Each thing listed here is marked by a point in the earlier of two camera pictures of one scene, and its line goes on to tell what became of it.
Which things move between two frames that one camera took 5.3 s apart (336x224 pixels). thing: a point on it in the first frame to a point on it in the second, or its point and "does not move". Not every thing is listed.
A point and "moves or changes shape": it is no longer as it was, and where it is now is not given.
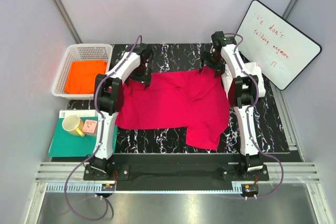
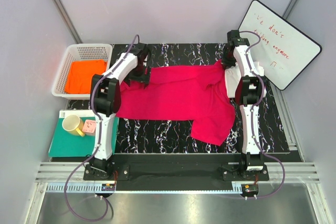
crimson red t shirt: [194, 99] moves or changes shape
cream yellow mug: [73, 124] does not move
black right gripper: [219, 68] to [226, 64]
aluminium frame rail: [293, 172] does not move
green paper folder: [65, 145] does not move
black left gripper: [139, 80] does not move
